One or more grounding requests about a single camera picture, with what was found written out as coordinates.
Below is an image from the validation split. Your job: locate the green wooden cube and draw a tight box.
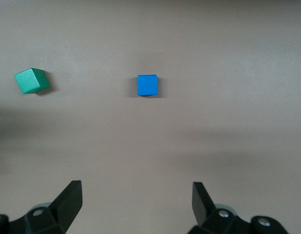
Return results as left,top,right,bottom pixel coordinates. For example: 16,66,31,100
14,67,51,95

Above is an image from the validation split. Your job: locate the blue wooden cube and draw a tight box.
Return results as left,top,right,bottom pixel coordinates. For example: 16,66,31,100
136,74,158,97

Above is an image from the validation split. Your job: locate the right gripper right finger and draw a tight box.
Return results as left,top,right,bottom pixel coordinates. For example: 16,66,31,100
187,181,289,234

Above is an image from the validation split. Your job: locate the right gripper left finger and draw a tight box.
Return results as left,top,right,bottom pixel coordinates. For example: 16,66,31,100
0,180,83,234

